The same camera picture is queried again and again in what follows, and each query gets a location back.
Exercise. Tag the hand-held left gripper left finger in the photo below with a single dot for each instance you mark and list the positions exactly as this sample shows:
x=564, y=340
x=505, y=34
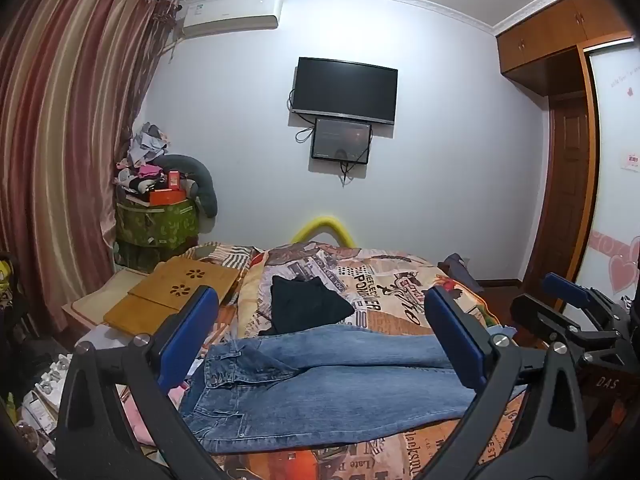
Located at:
x=186, y=340

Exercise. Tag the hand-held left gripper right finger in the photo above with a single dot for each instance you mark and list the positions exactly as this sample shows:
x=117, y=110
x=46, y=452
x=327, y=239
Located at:
x=457, y=340

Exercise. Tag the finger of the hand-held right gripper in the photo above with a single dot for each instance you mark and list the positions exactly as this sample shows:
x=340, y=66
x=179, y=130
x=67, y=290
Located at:
x=567, y=287
x=550, y=317

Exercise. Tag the blue denim pants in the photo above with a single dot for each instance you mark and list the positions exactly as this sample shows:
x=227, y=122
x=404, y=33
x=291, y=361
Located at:
x=325, y=385

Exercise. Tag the bamboo laptop table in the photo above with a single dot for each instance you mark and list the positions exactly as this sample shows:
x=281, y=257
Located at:
x=170, y=290

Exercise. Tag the dark blue cloth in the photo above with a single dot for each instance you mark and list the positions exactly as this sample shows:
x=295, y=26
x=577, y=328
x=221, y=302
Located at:
x=460, y=270

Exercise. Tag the printed newspaper pattern blanket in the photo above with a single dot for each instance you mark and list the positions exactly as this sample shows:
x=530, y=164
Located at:
x=390, y=285

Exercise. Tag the pink cloth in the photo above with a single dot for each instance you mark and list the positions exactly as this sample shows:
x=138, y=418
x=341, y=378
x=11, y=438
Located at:
x=137, y=420

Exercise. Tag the brown wooden door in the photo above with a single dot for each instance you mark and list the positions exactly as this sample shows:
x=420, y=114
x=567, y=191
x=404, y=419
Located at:
x=565, y=190

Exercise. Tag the beige bedside stand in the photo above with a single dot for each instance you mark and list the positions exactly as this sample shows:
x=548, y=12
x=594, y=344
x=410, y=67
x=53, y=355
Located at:
x=95, y=300

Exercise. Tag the green patterned storage box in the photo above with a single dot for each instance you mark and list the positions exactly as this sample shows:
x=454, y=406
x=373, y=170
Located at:
x=155, y=225

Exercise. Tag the black garment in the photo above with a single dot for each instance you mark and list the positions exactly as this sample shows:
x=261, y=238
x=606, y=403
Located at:
x=305, y=305

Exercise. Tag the orange box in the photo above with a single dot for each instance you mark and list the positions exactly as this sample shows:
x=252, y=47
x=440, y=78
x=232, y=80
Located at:
x=165, y=197

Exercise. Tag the pile of white boxes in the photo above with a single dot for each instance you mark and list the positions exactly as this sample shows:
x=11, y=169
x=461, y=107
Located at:
x=42, y=400

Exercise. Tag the small red box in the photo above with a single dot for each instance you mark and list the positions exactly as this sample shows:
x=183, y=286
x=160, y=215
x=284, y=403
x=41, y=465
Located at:
x=174, y=180

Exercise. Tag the grey tube pillow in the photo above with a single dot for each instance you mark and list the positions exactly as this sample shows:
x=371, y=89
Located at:
x=200, y=180

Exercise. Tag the yellow foam tube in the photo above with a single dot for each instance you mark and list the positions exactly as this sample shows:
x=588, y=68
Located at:
x=325, y=224

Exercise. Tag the pile of assorted clothes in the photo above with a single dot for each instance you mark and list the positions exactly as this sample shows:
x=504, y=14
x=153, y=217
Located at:
x=142, y=155

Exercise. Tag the yellow toy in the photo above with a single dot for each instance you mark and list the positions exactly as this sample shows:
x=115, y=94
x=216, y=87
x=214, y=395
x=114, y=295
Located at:
x=5, y=272

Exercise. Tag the wooden overhead cabinet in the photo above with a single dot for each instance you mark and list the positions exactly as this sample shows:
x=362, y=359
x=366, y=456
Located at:
x=545, y=40

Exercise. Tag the striped curtain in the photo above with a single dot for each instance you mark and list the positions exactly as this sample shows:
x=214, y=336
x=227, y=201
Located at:
x=65, y=110

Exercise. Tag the white air conditioner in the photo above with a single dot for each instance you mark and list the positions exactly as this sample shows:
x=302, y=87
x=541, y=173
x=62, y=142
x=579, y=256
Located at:
x=230, y=12

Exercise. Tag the small black wall monitor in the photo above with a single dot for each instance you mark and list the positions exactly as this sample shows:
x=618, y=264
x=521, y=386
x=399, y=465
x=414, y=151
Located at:
x=341, y=140

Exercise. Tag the black wall television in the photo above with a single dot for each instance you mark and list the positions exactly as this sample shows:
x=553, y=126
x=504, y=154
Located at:
x=345, y=90

